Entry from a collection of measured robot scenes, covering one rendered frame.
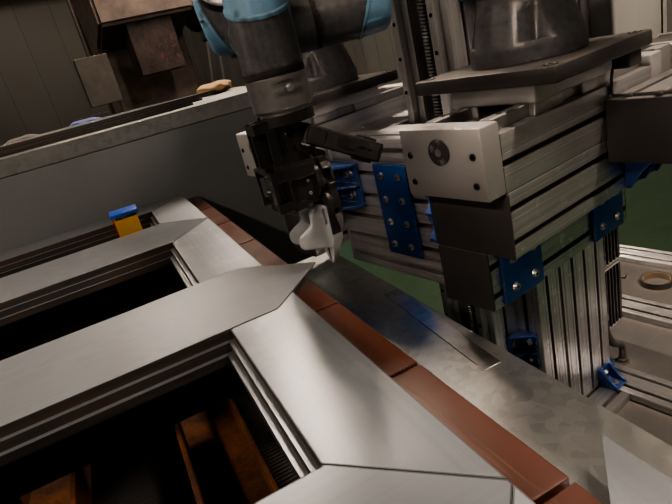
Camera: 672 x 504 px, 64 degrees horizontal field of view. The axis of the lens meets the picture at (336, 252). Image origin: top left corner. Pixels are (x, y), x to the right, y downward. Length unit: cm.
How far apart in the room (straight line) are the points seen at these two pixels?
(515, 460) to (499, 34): 52
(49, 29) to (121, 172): 653
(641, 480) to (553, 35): 50
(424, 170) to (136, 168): 93
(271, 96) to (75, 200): 91
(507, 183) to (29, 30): 748
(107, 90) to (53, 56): 412
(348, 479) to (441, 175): 42
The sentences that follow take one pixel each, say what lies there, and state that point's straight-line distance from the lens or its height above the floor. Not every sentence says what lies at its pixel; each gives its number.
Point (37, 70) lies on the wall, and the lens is 786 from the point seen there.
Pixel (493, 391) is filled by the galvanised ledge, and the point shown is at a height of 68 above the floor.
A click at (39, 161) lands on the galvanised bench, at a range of 147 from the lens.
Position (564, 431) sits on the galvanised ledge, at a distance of 66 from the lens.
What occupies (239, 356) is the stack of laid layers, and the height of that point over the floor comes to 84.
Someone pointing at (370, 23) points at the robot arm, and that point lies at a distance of 78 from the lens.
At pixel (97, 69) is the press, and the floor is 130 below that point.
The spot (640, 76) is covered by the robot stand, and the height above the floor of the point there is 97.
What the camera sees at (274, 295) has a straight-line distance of 67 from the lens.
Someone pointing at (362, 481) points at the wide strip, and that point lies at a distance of 39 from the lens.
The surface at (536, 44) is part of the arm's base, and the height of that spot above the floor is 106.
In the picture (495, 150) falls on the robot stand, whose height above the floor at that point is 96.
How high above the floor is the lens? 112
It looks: 21 degrees down
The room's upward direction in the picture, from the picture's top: 14 degrees counter-clockwise
